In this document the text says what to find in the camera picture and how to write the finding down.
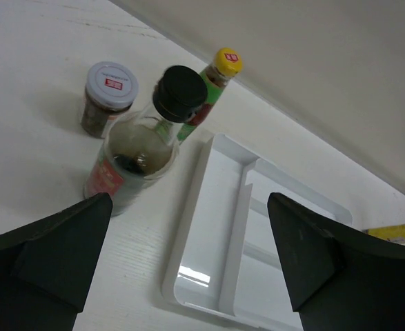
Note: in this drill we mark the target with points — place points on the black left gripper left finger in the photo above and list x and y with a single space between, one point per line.
47 266

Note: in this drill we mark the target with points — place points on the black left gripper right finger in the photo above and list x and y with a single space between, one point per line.
337 277

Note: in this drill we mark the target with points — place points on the black cap soy sauce bottle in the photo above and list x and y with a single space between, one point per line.
142 148

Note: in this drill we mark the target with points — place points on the white lid dark sauce jar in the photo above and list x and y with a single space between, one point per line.
109 93

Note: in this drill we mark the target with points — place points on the yellow cap chili sauce bottle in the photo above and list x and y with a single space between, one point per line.
225 65

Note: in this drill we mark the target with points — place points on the small yellow oil bottle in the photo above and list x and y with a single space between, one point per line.
394 233

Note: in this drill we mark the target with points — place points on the white divided plastic tray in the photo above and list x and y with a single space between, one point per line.
224 261

